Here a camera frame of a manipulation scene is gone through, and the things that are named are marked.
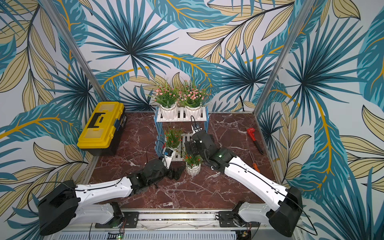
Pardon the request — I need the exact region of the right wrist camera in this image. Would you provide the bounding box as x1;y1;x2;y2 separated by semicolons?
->
192;124;203;134

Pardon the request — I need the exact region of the blue white two-tier rack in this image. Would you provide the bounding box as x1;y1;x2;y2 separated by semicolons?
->
154;107;209;157

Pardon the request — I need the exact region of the yellow black toolbox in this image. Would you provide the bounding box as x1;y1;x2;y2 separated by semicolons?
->
77;102;127;156

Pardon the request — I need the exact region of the pink flower pot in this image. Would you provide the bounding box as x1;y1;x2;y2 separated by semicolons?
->
152;84;179;121
178;80;210;120

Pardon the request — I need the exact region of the red pipe wrench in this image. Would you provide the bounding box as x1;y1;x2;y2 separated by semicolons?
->
247;128;264;155

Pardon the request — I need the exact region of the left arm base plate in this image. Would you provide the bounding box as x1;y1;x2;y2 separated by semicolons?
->
95;212;139;229

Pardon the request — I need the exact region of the red flower pot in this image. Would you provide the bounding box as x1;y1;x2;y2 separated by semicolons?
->
184;153;203;177
165;128;183;156

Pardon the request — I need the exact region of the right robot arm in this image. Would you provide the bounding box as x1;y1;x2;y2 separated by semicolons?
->
185;130;303;237

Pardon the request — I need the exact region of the left corner metal post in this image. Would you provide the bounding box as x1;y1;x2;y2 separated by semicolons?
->
40;0;108;102

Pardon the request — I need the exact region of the corner metal post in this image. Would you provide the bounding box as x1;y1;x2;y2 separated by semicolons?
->
253;0;315;117
40;0;108;102

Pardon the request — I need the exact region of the aluminium front rail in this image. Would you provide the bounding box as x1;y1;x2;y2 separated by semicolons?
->
46;209;286;240

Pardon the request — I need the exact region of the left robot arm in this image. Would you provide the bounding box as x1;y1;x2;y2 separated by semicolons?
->
38;159;185;236

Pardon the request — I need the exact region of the right corner metal post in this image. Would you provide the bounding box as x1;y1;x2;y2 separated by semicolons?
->
253;0;315;117

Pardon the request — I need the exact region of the orange handled screwdriver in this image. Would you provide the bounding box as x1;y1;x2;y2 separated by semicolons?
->
249;152;260;173

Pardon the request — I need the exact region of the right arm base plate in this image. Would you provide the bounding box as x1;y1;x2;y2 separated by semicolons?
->
215;211;261;228

